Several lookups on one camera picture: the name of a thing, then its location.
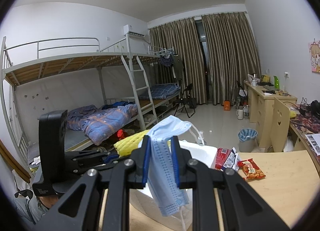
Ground red and white snack packet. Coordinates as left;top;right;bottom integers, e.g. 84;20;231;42
214;147;241;172

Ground grey metal bunk bed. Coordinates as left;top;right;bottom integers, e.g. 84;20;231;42
127;44;182;124
0;37;140;174

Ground blue face mask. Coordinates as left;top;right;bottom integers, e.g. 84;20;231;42
146;115;204;231

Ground black folding chair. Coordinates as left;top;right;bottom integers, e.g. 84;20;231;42
173;83;197;118

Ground person's left forearm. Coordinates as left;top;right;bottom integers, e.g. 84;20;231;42
14;188;60;224

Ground printed paper sheet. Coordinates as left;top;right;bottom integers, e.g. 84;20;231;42
305;133;320;156

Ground blue patterned quilt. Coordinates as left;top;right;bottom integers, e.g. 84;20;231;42
66;104;139;146

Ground blue plaid bedding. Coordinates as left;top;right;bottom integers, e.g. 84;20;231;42
139;84;180;98

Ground grey metal bed ladder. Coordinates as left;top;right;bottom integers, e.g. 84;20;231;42
121;55;159;132

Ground white bed stair cabinet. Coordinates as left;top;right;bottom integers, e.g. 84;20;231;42
100;38;129;53

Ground clear pump bottle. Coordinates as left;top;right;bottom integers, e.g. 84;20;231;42
196;130;207;146

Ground pink cartoon wall poster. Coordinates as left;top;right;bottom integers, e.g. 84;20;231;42
308;37;320;73

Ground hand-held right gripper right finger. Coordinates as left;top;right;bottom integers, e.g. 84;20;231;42
172;137;291;231

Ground orange snack packet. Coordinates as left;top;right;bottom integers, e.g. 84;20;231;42
237;159;266;180

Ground white foam box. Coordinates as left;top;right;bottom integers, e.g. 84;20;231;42
129;140;218;211

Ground wooden chair with face cutout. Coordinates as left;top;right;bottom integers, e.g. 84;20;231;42
271;97;292;153

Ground trash bin with blue bag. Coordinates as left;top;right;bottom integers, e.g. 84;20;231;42
238;128;258;152

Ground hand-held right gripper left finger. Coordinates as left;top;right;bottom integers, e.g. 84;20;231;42
32;136;151;231

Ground patterned desk mat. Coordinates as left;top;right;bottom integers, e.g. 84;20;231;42
289;104;320;157

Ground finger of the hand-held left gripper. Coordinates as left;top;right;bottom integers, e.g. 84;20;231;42
71;162;125;173
64;150;118;164

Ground light wooden desk with drawers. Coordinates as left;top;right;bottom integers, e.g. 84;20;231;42
244;81;298;152

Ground hanging dark clothes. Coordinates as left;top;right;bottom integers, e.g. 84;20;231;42
159;53;186;80

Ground white air conditioner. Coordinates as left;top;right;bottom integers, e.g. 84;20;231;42
123;24;146;38

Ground brown curtain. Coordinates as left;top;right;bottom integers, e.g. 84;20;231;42
149;17;198;105
201;12;262;107

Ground black headphones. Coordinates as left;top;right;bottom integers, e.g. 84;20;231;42
309;100;320;117

